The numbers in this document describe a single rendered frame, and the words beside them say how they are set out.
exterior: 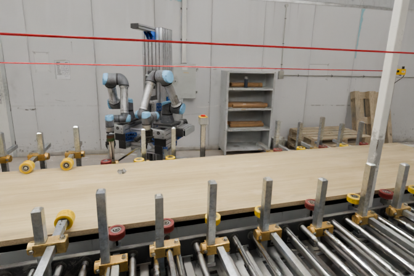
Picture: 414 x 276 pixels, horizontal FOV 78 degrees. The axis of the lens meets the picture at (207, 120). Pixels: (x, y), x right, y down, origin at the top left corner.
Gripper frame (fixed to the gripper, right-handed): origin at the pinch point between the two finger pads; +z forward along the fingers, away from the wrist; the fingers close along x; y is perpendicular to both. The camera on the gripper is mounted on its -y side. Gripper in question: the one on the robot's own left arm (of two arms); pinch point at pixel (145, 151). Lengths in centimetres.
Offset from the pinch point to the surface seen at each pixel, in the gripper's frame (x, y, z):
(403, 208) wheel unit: -166, 89, 3
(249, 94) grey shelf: 144, 279, -20
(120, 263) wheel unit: -108, -59, 7
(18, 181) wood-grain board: -10, -91, -1
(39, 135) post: 16, -75, -22
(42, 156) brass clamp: 15, -75, -6
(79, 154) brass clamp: 6, -51, -5
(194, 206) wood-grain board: -99, -14, -1
